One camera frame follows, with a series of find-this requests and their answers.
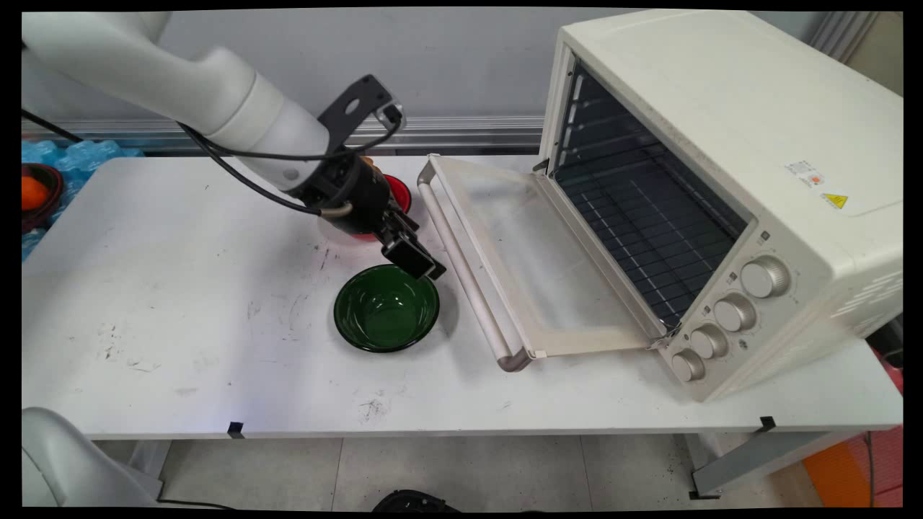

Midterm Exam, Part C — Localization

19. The black bin beside oven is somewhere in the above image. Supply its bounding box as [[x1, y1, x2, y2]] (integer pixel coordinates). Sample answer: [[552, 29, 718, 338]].
[[865, 314, 904, 370]]

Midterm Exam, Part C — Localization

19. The thin black cable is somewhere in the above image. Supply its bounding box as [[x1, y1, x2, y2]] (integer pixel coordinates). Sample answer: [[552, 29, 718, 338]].
[[22, 108, 81, 143]]

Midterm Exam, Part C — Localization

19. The orange fruit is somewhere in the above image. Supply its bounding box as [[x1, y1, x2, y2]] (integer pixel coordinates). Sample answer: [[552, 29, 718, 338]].
[[22, 175, 49, 211]]

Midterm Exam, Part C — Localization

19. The black object on floor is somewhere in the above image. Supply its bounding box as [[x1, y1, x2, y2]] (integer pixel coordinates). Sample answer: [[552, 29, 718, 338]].
[[371, 489, 462, 513]]

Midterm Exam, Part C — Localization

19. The black floor cable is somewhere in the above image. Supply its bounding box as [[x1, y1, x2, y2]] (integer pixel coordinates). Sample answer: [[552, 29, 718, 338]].
[[159, 497, 239, 511]]

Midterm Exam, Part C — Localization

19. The green bowl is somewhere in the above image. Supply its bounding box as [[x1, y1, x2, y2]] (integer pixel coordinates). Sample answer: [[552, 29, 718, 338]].
[[333, 264, 441, 354]]

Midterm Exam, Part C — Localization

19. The orange floor panel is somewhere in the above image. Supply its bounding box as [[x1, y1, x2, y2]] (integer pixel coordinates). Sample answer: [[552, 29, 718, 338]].
[[802, 440, 875, 507]]

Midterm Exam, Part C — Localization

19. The grey rounded machine housing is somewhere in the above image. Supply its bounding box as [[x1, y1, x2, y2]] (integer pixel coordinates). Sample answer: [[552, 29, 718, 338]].
[[22, 407, 164, 507]]

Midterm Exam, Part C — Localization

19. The red floor mat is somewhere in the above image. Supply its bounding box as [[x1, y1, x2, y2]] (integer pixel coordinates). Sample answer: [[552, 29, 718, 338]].
[[847, 425, 904, 507]]

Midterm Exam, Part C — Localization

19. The glass oven door with handle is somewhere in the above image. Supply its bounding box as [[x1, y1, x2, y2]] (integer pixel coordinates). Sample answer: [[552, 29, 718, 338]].
[[417, 153, 668, 373]]

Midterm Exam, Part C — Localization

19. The metal oven rack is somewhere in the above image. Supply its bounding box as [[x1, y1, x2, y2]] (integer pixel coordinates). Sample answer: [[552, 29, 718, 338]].
[[559, 162, 748, 329]]

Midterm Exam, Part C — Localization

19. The blue plastic bag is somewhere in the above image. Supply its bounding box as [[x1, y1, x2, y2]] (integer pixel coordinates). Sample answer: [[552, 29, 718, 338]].
[[22, 139, 145, 264]]

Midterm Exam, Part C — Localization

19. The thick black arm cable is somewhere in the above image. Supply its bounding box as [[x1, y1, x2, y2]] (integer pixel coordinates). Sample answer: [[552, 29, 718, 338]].
[[177, 108, 405, 217]]

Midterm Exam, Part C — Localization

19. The large silver oven knob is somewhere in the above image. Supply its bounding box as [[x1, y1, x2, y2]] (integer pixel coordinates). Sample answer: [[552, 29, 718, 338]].
[[741, 256, 791, 299]]

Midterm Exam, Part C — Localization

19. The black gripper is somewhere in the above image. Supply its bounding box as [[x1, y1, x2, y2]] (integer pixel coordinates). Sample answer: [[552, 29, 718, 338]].
[[298, 154, 447, 281]]

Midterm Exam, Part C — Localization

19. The grey table leg brace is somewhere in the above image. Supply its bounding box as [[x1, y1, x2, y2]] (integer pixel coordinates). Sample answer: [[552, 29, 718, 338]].
[[689, 431, 866, 500]]

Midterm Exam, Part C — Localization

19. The cream toaster oven body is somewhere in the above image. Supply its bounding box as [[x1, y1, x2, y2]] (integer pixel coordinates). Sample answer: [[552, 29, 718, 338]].
[[537, 9, 904, 403]]

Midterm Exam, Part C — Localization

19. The dark red bowl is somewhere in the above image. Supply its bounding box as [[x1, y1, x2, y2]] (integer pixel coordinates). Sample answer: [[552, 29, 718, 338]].
[[22, 163, 64, 233]]

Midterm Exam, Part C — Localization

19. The grey ribbed curtain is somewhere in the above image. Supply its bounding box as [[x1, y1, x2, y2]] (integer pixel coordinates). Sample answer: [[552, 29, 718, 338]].
[[808, 11, 882, 66]]

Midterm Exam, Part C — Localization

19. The silver wall rail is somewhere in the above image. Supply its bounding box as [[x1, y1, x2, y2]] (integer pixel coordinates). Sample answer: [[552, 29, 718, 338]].
[[22, 115, 545, 154]]

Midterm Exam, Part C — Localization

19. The small silver oven knob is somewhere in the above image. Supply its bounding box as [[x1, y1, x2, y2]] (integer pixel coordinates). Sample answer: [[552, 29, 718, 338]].
[[671, 349, 707, 383]]

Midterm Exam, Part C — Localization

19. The white label sticker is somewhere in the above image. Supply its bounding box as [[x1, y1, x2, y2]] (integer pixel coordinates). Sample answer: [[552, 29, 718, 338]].
[[785, 159, 826, 190]]

